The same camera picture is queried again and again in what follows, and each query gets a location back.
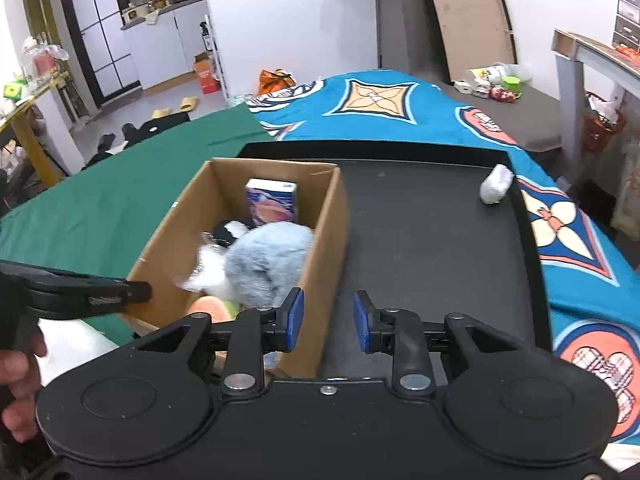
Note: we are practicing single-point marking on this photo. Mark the black shallow tray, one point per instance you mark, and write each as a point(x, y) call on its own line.
point(420, 239)

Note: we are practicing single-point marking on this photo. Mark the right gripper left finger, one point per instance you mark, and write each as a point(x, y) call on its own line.
point(148, 399)

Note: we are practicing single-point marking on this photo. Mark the small items on bench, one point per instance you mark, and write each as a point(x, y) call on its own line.
point(501, 82)

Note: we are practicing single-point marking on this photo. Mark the orange bag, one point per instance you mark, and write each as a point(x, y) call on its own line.
point(274, 80)

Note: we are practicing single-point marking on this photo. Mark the white bedding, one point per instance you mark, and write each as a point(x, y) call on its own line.
point(73, 343)

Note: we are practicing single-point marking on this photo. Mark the orange cardboard box on floor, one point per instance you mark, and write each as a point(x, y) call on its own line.
point(204, 69)

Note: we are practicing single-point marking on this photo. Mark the person left hand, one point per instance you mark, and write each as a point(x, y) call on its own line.
point(21, 374)

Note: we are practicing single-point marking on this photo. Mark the white soft bundle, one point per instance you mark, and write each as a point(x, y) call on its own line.
point(494, 188)

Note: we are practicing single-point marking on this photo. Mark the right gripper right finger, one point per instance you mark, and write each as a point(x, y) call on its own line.
point(512, 402)

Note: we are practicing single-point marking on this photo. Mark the grey bench mat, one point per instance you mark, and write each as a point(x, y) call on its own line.
point(533, 121)

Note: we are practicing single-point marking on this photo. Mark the green cloth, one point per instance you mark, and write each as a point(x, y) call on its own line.
point(98, 221)

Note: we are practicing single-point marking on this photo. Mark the grey drawer organizer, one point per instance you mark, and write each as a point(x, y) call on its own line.
point(627, 24)

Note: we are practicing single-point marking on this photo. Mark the red basket under desk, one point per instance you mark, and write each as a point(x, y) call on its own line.
point(602, 120)

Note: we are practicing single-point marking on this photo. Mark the white kitchen cabinet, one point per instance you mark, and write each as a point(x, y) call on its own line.
point(167, 49)

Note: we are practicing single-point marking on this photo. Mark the fluffy grey-blue plush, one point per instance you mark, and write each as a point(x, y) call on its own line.
point(267, 262)

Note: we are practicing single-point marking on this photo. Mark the black stool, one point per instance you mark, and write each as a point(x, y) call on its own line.
point(152, 127)

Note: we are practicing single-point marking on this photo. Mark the blue patterned blanket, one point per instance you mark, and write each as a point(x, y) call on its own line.
point(593, 291)

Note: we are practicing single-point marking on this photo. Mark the blue tissue pack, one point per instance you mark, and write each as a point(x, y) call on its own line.
point(271, 201)

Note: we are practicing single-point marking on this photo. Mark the brown cardboard box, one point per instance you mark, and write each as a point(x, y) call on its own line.
point(217, 193)

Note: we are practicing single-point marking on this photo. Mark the burger plush toy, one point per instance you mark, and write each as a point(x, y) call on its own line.
point(220, 311)

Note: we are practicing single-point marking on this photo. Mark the grey desk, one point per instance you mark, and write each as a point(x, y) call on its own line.
point(584, 64)

